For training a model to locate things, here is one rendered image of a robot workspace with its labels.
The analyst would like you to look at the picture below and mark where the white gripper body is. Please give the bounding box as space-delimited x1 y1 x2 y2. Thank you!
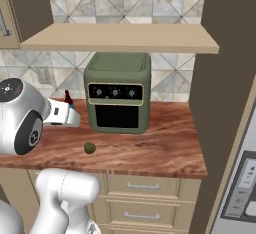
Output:
63 105 82 128

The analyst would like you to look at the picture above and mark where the green kiwi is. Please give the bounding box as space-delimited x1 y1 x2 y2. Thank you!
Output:
83 141 97 155

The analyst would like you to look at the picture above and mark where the brown beer bottle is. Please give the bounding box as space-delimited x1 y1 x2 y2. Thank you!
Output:
64 89 75 108

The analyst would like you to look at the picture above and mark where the green toaster oven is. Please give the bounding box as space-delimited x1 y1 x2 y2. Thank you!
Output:
83 51 153 135

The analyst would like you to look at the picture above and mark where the beige drawer front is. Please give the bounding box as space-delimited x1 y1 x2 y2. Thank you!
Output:
105 174 182 200
107 226 175 234
105 199 178 228

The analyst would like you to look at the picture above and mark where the beige base cupboard door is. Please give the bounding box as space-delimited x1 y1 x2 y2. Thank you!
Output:
0 167 42 234

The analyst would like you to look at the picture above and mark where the dark brown tall cabinet panel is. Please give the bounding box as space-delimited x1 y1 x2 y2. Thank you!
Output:
187 0 256 234

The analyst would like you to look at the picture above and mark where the white wall outlet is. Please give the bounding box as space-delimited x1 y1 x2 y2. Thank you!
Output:
34 64 52 85

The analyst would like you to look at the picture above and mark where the beige wall shelf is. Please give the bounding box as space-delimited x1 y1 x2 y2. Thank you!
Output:
19 22 221 55

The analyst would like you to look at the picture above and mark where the silver drawer handle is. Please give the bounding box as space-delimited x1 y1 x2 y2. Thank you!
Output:
123 211 162 221
126 181 161 191

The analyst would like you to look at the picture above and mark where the grey cupboard door handle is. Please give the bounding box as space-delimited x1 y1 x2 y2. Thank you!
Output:
0 9 10 38

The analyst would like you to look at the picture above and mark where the dark brown wall cupboard side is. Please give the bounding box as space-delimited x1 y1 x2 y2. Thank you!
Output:
5 0 55 43

